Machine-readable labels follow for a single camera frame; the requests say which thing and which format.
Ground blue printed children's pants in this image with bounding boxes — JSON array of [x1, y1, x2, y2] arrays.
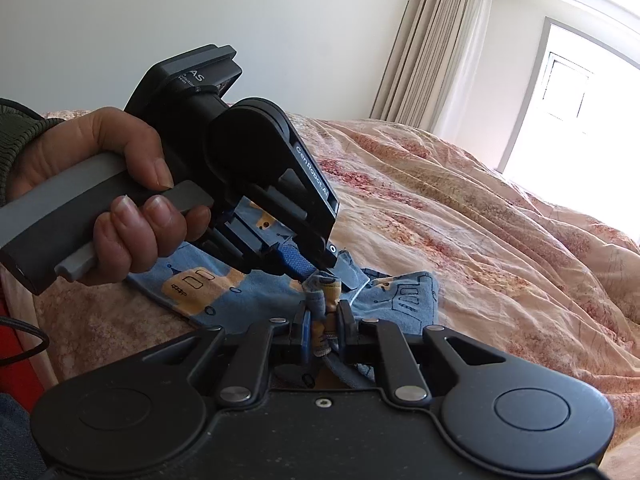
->
[[124, 196, 442, 391]]

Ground green left sleeve forearm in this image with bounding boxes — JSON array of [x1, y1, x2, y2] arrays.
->
[[0, 99, 63, 206]]

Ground person's left hand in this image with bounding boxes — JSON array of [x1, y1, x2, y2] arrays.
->
[[8, 105, 214, 286]]

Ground pink floral duvet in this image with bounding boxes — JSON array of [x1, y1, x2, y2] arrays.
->
[[31, 108, 640, 480]]

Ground beige left curtain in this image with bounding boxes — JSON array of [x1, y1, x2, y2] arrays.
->
[[370, 0, 492, 141]]

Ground red bed base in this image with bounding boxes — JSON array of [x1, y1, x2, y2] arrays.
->
[[1, 268, 58, 413]]

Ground bright window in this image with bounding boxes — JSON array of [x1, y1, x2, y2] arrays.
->
[[498, 18, 639, 240]]

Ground black cable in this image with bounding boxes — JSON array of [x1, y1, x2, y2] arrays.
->
[[0, 315, 51, 366]]

